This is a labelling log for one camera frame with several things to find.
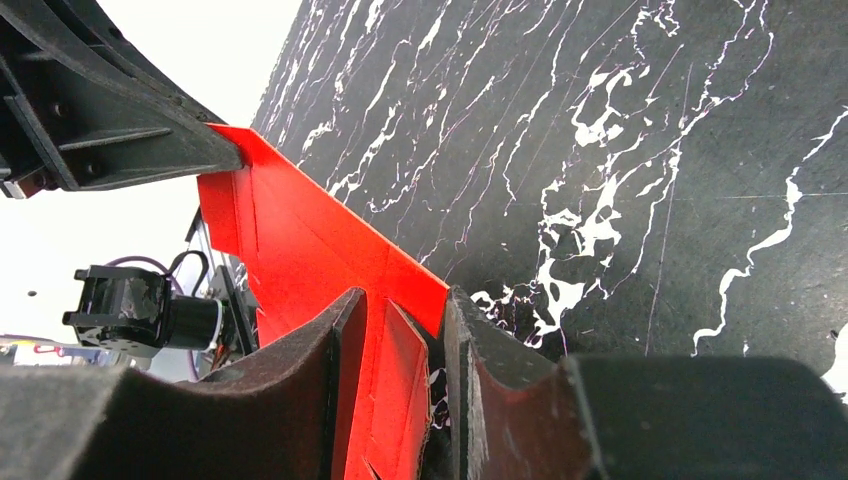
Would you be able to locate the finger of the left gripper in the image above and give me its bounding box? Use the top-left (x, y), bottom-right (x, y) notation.
top-left (1, 1), bottom-right (243, 199)

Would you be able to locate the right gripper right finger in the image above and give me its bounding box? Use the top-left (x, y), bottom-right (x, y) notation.
top-left (445, 288), bottom-right (847, 479)

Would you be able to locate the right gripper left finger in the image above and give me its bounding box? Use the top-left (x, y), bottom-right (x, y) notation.
top-left (1, 288), bottom-right (367, 479)

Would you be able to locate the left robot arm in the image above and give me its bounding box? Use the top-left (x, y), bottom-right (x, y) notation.
top-left (1, 1), bottom-right (243, 358)

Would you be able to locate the red paper box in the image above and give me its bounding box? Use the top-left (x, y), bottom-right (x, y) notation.
top-left (198, 125), bottom-right (448, 479)

